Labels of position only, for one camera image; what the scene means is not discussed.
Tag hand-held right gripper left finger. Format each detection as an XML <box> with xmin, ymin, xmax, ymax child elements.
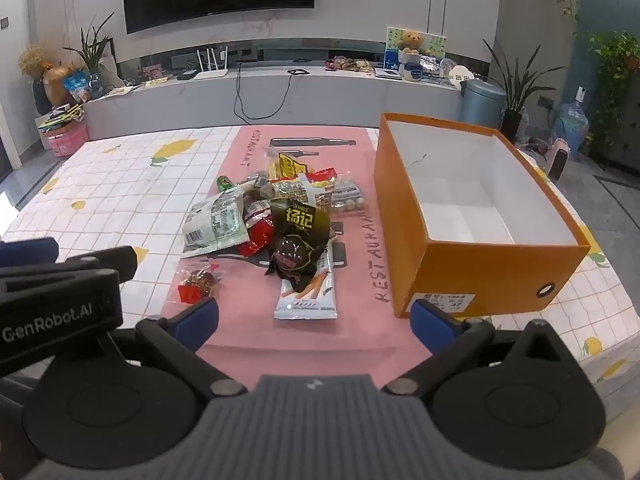
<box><xmin>80</xmin><ymin>297</ymin><xmax>248</xmax><ymax>397</ymax></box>

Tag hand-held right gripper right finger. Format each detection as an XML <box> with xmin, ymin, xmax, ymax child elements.
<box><xmin>382</xmin><ymin>299</ymin><xmax>571</xmax><ymax>397</ymax></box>

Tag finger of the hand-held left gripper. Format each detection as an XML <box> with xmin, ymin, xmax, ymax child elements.
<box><xmin>0</xmin><ymin>237</ymin><xmax>59</xmax><ymax>267</ymax></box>
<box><xmin>59</xmin><ymin>246</ymin><xmax>138</xmax><ymax>288</ymax></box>

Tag clear candy packet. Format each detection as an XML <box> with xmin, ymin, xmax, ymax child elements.
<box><xmin>176</xmin><ymin>266</ymin><xmax>227</xmax><ymax>307</ymax></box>

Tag orange cardboard box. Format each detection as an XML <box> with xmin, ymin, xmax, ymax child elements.
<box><xmin>374</xmin><ymin>112</ymin><xmax>592</xmax><ymax>319</ymax></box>

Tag white green snack packet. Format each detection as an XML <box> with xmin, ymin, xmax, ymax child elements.
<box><xmin>181</xmin><ymin>194</ymin><xmax>251</xmax><ymax>257</ymax></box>

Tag small red snack packet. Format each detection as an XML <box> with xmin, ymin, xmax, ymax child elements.
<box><xmin>239</xmin><ymin>199</ymin><xmax>277</xmax><ymax>257</ymax></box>

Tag white biscuit stick packet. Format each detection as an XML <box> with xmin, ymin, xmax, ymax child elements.
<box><xmin>273</xmin><ymin>249</ymin><xmax>339</xmax><ymax>322</ymax></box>

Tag black snack packet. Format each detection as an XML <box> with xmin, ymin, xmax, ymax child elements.
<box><xmin>264</xmin><ymin>197</ymin><xmax>335</xmax><ymax>293</ymax></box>

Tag clear gum box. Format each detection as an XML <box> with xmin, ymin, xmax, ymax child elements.
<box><xmin>320</xmin><ymin>180</ymin><xmax>367</xmax><ymax>217</ymax></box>

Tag large red snack packet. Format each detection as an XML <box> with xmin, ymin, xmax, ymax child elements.
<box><xmin>272</xmin><ymin>170</ymin><xmax>337</xmax><ymax>212</ymax></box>

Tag pile of small snacks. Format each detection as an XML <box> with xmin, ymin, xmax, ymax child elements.
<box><xmin>325</xmin><ymin>54</ymin><xmax>377</xmax><ymax>73</ymax></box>

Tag checked lemon-print tablecloth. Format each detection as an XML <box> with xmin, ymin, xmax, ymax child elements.
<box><xmin>0</xmin><ymin>125</ymin><xmax>640</xmax><ymax>411</ymax></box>

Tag pink bottle-print mat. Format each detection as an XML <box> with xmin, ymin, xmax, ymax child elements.
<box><xmin>196</xmin><ymin>125</ymin><xmax>437</xmax><ymax>392</ymax></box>

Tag pink box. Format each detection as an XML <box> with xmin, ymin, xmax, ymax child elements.
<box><xmin>46</xmin><ymin>124</ymin><xmax>91</xmax><ymax>159</ymax></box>

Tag stack of colourful books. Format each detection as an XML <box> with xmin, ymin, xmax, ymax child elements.
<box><xmin>36</xmin><ymin>104</ymin><xmax>87</xmax><ymax>134</ymax></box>

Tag brown vase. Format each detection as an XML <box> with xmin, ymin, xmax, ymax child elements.
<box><xmin>41</xmin><ymin>64</ymin><xmax>77</xmax><ymax>107</ymax></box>

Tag blue snack bag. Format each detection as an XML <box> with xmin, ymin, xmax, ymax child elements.
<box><xmin>64</xmin><ymin>72</ymin><xmax>94</xmax><ymax>104</ymax></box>

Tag dried orange flowers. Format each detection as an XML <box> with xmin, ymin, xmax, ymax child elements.
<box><xmin>17</xmin><ymin>42</ymin><xmax>54</xmax><ymax>79</ymax></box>

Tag green plant in vase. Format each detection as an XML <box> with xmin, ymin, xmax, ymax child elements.
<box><xmin>62</xmin><ymin>12</ymin><xmax>119</xmax><ymax>99</ymax></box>

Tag pink heater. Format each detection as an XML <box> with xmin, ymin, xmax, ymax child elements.
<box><xmin>546</xmin><ymin>138</ymin><xmax>573</xmax><ymax>182</ymax></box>

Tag white router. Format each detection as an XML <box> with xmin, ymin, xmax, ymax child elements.
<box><xmin>192</xmin><ymin>46</ymin><xmax>231</xmax><ymax>82</ymax></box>

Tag grey-blue trash bin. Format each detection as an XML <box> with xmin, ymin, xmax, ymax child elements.
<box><xmin>459</xmin><ymin>79</ymin><xmax>507</xmax><ymax>132</ymax></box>

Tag blue water bottle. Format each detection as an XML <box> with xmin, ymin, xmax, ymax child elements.
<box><xmin>554</xmin><ymin>103</ymin><xmax>592</xmax><ymax>159</ymax></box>

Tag long-leaf potted plant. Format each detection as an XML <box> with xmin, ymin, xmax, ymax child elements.
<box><xmin>481</xmin><ymin>37</ymin><xmax>552</xmax><ymax>142</ymax></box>

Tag long grey tv bench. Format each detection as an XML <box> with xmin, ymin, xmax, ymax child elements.
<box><xmin>82</xmin><ymin>66</ymin><xmax>463</xmax><ymax>135</ymax></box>

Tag white blue mug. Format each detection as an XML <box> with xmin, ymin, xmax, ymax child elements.
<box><xmin>402</xmin><ymin>54</ymin><xmax>424</xmax><ymax>82</ymax></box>

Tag bushy green plant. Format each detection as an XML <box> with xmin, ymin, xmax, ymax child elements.
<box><xmin>586</xmin><ymin>31</ymin><xmax>640</xmax><ymax>137</ymax></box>

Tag black cable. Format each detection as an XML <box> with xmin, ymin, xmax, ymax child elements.
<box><xmin>234</xmin><ymin>62</ymin><xmax>309</xmax><ymax>122</ymax></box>

